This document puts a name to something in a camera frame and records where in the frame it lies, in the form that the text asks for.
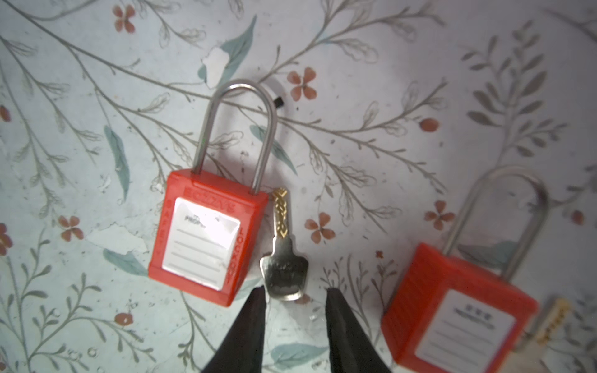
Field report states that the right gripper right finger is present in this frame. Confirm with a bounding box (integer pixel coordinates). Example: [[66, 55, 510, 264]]
[[325, 288, 390, 373]]

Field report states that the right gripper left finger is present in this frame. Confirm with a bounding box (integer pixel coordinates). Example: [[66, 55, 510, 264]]
[[203, 286, 267, 373]]

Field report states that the red padlock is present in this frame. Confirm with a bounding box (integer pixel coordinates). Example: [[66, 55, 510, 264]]
[[148, 79, 278, 307], [381, 166, 550, 372]]

